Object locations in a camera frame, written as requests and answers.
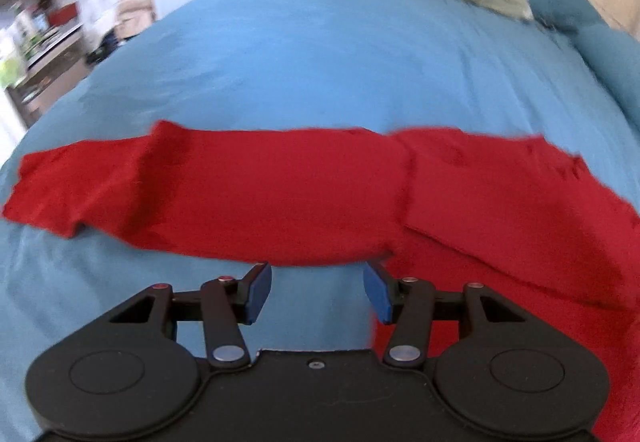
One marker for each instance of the white shelving unit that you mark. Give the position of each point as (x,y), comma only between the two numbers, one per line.
(65,12)

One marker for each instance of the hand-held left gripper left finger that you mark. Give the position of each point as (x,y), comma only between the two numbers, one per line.
(258,294)

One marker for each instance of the blue pillow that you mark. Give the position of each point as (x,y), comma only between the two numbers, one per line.
(585,22)

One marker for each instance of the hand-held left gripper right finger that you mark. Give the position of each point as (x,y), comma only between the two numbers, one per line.
(378,294)

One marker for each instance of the red garment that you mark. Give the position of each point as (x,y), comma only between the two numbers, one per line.
(310,202)

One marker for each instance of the blue bed sheet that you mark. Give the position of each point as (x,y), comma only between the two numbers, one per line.
(300,62)

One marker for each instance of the red box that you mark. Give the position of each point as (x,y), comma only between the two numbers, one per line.
(64,15)

